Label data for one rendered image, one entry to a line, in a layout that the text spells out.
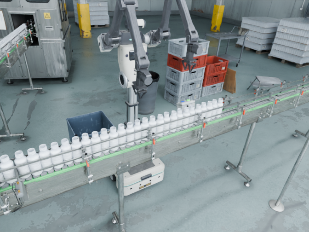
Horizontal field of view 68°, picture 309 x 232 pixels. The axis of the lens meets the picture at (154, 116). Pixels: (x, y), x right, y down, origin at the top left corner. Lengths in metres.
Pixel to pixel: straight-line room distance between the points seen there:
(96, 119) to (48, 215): 1.04
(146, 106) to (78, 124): 1.88
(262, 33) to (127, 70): 6.87
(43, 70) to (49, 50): 0.43
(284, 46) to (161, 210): 6.53
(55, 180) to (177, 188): 1.54
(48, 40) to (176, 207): 3.78
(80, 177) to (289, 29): 7.24
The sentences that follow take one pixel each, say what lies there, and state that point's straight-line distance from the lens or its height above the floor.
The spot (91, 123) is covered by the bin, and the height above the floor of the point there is 0.84.
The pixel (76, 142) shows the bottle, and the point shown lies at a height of 1.15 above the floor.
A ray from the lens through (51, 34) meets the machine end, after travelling 4.97.
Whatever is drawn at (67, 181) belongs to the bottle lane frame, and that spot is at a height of 0.91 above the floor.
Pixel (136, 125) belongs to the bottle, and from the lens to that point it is 1.55.
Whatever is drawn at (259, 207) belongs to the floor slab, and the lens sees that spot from 2.81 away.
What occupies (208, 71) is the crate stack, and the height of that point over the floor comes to 0.53.
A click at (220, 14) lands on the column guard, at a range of 11.63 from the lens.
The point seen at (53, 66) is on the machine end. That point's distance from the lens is 5.14.
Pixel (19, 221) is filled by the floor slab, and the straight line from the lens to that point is 2.65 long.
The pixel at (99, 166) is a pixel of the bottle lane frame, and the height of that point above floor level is 0.94.
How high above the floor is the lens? 1.99
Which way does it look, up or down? 31 degrees down
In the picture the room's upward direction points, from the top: 4 degrees clockwise
